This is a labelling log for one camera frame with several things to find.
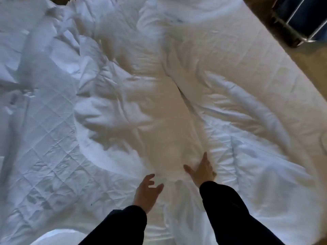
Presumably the person's right hand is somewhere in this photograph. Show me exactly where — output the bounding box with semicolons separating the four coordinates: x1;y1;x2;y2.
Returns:
183;151;218;189

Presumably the person's left hand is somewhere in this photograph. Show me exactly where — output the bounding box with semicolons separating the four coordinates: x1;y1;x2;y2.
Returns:
133;173;165;215

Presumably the white bed sheet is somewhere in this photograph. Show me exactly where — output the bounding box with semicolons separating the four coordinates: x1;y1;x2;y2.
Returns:
71;0;230;245

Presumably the chrome metal cart frame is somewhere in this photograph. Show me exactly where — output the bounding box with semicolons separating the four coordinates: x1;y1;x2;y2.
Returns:
268;0;327;48

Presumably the navy blue fabric laundry bag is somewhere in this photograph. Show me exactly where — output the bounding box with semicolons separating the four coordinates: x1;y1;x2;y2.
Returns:
272;0;327;42

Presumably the person's left forearm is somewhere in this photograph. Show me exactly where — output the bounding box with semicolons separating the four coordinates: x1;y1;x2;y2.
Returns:
78;205;148;245

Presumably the person's right forearm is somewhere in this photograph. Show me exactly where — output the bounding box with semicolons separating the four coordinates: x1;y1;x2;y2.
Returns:
199;180;285;245

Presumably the quilted white mattress pad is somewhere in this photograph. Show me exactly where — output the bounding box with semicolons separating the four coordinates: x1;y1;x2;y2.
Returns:
0;2;327;238

